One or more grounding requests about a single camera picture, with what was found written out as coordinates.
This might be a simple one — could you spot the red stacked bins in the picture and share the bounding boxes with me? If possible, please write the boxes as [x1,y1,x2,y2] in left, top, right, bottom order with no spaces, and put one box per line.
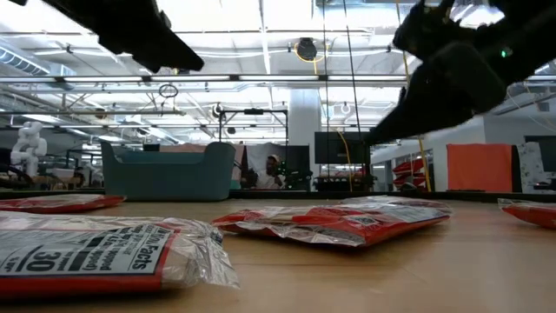
[392,156,426,189]

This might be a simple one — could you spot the person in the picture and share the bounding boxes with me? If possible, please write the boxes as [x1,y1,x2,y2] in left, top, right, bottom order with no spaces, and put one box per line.
[254,153,288,190]

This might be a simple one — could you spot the thick yellow hanging cable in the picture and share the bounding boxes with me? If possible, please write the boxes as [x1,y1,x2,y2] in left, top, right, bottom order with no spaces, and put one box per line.
[394,0,433,193]

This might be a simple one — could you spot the white round pillar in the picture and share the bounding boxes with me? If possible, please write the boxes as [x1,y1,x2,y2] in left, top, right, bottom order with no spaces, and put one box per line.
[288,89,322,147]

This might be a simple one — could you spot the orange fabric panel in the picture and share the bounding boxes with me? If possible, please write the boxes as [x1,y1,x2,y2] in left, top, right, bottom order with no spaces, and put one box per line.
[446,143,513,193]

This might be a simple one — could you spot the distant cluttered lab bench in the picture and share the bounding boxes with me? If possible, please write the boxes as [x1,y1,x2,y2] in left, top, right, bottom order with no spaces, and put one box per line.
[41,150,103,191]

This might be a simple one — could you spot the silver ceiling duct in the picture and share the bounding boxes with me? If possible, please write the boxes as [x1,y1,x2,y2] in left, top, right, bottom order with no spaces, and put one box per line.
[506,80,556,127]

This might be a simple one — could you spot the red Orville popcorn bag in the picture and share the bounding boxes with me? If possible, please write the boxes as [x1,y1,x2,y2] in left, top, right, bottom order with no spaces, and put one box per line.
[498,197,556,230]
[0,193,127,214]
[211,203,453,249]
[0,210,242,301]
[341,195,453,210]

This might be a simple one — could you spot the black table frame rail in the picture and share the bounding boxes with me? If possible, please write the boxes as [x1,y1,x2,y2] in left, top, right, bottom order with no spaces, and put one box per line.
[0,189,556,203]

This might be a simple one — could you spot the teal plastic basket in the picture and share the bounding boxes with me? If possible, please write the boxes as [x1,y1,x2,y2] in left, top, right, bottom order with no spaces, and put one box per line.
[100,141,237,202]

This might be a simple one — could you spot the black tall stand frame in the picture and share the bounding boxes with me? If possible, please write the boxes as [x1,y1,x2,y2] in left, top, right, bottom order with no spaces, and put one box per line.
[218,107,289,144]

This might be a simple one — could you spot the thin black hanging cable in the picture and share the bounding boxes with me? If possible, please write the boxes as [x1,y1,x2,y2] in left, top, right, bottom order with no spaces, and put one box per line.
[321,0,330,192]
[342,0,364,140]

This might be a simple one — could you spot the white patterned board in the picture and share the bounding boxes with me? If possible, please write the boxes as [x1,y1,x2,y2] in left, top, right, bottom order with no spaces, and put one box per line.
[515,141,543,193]

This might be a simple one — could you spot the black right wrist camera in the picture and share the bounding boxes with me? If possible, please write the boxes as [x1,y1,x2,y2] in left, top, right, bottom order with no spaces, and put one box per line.
[392,0,477,62]

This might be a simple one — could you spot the white fabric panel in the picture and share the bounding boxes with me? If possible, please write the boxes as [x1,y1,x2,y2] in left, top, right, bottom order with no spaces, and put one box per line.
[245,142,288,190]

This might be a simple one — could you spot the thin yellow cable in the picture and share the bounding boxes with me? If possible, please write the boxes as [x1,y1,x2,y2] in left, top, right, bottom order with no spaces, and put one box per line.
[335,129,354,193]

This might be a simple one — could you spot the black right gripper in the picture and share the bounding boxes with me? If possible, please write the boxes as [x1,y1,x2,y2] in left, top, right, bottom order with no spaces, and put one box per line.
[364,17,556,146]

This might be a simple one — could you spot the black upright panel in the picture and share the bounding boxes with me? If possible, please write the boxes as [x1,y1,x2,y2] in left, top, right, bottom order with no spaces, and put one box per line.
[284,144,311,175]

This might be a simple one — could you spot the black wire loop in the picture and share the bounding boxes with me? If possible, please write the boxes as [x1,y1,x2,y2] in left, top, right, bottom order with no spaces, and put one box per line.
[158,83,180,99]

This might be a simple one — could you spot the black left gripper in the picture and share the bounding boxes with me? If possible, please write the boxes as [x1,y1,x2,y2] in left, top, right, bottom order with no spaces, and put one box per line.
[51,0,205,74]

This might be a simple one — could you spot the distant dark equipment table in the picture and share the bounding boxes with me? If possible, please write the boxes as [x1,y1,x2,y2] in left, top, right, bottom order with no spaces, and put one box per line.
[314,171,375,193]

